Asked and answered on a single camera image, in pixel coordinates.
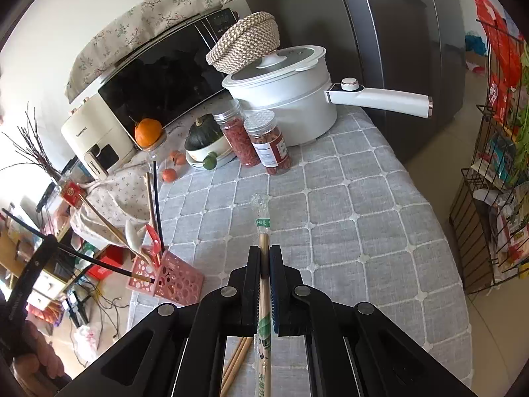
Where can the person's left hand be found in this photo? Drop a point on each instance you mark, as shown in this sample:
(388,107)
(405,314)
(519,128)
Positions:
(41,364)

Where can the black chopstick with gold end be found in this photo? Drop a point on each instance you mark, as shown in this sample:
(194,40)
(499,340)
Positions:
(95,260)

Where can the disposable chopsticks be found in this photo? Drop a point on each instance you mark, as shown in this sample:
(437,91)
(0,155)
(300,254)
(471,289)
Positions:
(263,264)

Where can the tall jar of red berries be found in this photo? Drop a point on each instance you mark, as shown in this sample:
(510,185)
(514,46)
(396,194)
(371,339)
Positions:
(239,140)

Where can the small red plastic bag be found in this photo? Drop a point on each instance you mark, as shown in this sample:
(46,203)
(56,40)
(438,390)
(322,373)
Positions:
(496,29)

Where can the black microwave oven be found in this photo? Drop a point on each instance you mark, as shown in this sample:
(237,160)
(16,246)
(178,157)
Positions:
(165,78)

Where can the grey refrigerator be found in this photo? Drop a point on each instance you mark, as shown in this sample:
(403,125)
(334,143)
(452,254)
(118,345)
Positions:
(392,41)

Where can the plain black chopstick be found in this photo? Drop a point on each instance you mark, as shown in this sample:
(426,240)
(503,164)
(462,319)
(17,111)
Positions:
(157,198)

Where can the white bowl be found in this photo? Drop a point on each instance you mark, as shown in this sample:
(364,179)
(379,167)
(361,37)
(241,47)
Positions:
(217,149)

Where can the small tangerine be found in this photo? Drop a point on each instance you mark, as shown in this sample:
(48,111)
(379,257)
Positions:
(177,157)
(168,175)

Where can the green lime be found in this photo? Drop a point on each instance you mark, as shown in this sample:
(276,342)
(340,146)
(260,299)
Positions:
(209,161)

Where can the floral cover cloth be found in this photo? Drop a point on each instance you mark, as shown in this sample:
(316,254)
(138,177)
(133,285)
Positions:
(136,20)

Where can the large orange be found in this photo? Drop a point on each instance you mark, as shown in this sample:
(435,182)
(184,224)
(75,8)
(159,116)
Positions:
(148,132)

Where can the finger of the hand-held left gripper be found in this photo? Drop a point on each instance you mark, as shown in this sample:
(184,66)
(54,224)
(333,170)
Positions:
(41,256)

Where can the white plastic spoon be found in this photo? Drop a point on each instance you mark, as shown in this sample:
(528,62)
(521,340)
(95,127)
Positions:
(133,235)

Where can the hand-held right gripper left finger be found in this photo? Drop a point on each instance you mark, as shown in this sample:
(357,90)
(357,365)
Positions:
(253,281)

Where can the white small-flowered cloth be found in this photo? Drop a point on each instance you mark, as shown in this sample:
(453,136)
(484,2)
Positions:
(124,198)

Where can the red plastic spoon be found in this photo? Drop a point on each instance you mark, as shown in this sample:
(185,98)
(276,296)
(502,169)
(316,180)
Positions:
(153,235)

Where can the pink perforated utensil holder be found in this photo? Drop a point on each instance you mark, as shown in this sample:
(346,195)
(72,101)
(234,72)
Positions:
(182,281)

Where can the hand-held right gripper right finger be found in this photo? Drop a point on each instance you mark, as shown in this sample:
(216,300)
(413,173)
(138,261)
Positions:
(273,297)

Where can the red cardboard box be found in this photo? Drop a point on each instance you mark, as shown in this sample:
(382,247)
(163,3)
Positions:
(105,273)

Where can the green leafy vegetables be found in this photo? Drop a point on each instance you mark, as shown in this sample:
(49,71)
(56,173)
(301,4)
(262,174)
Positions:
(524,132)

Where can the dried branches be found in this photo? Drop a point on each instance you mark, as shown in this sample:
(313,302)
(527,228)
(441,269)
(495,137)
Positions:
(47,165)

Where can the wooden shelf unit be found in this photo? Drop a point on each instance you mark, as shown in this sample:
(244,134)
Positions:
(8,248)

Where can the green squash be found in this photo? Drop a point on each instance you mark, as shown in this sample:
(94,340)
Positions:
(202,134)

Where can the white electric pot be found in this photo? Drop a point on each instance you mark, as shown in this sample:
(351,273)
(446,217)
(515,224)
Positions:
(297,120)

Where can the blue plastic bag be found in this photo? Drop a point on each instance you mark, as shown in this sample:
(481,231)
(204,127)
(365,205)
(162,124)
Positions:
(475,45)

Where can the clear glass jar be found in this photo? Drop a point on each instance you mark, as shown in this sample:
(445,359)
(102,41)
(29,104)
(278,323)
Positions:
(159,149)

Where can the labelled jar of red berries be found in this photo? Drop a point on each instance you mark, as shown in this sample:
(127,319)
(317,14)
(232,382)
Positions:
(270,149)

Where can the cream air fryer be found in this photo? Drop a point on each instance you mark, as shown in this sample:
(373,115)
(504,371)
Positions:
(91,132)

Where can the white pot lid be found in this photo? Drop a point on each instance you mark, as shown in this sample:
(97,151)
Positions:
(301,60)

